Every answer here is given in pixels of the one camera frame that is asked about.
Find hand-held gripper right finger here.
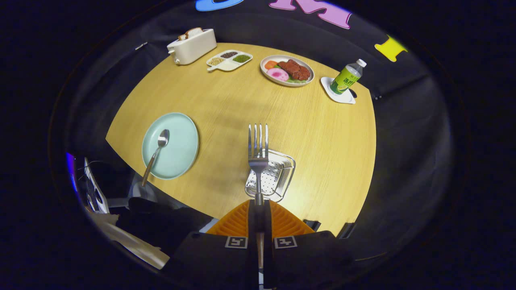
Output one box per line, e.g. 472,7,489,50
264,199,356,290

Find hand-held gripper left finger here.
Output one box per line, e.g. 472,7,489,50
169,199,259,290

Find metal fork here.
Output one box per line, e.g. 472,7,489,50
248,123,269,282

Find metal spoon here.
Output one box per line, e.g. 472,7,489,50
141,129,170,187

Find perforated metal basket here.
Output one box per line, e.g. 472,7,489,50
245,149,296,203

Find grey stand base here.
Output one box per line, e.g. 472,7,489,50
108,181,158,208

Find pale green plate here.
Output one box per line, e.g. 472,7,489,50
141,112,200,180

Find white keyboard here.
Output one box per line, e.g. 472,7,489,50
83,157,110,214

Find white square coaster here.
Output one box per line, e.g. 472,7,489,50
320,77,357,105

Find glowing purple screen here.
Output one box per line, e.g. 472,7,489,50
67,152,78,194

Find green-label plastic bottle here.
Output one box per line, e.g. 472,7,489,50
329,59,367,95

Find pink radish slice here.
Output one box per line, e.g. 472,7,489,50
267,68,289,82

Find white plate with food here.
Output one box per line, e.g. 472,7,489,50
260,55,315,87

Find brown meat pieces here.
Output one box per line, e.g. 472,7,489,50
277,59,311,81

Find white compartment tray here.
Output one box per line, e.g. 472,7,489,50
206,50,253,73

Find white toaster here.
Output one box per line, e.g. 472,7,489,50
167,28,217,66

